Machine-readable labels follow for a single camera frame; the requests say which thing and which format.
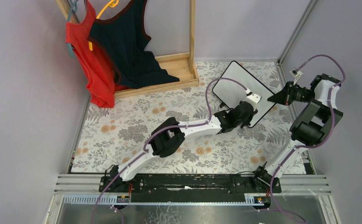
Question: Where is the black framed whiteboard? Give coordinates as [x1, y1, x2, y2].
[213, 61, 276, 127]

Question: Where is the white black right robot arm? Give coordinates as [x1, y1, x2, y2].
[251, 73, 343, 193]

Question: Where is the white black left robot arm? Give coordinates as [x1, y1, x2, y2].
[102, 101, 257, 192]

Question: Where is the floral patterned table mat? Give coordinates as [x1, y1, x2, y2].
[70, 62, 292, 174]

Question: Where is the red tank top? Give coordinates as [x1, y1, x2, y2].
[65, 1, 127, 108]

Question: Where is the dark navy tank top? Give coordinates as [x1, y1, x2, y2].
[88, 0, 179, 89]

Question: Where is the yellow clothes hanger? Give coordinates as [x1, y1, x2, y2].
[88, 0, 120, 52]

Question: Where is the teal clothes hanger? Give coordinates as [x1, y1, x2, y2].
[66, 0, 80, 57]

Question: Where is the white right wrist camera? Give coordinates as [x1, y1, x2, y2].
[290, 68, 303, 85]

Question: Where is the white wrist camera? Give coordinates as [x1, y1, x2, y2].
[245, 89, 262, 108]
[290, 68, 303, 85]

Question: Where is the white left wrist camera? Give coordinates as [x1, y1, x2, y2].
[245, 89, 262, 108]

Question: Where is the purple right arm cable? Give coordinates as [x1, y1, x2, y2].
[258, 54, 346, 224]

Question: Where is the wooden clothes rack frame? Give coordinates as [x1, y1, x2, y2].
[57, 0, 199, 98]

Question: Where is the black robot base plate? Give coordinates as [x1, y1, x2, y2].
[99, 172, 282, 204]

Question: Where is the aluminium rail frame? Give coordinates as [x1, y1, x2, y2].
[43, 0, 342, 224]

